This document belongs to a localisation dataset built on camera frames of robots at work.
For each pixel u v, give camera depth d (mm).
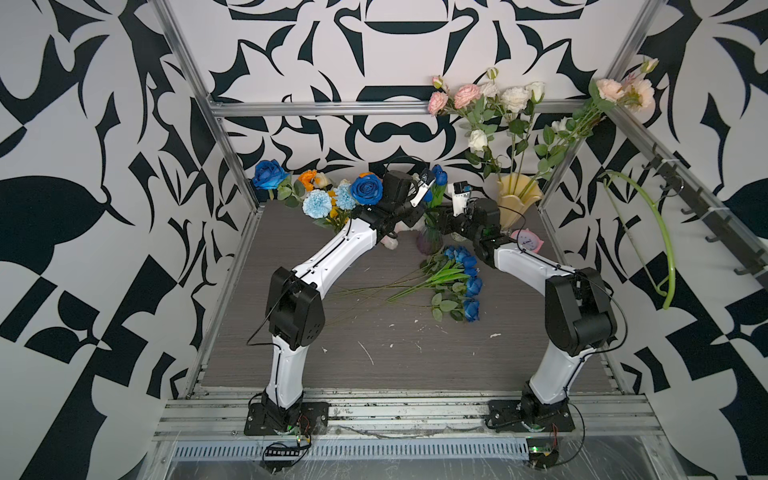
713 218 585
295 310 497
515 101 847
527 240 1061
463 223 793
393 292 955
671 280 662
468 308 888
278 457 721
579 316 495
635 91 747
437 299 923
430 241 1007
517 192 1011
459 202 809
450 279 935
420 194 739
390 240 1040
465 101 815
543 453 704
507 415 744
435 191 830
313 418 737
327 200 727
